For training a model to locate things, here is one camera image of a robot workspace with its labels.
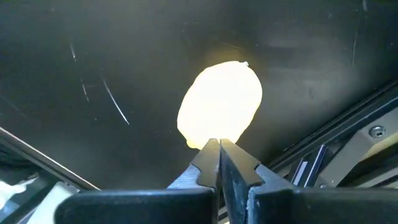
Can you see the black aluminium table frame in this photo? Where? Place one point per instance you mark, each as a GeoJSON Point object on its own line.
{"type": "Point", "coordinates": [339, 130]}

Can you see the black table mat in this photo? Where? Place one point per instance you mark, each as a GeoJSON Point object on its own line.
{"type": "Point", "coordinates": [93, 62]}

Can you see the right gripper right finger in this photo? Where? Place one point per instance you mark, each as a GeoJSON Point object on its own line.
{"type": "Point", "coordinates": [311, 207]}

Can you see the yellow lemon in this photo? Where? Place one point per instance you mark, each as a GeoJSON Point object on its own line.
{"type": "Point", "coordinates": [217, 102]}

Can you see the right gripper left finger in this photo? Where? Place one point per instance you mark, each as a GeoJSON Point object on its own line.
{"type": "Point", "coordinates": [140, 207]}

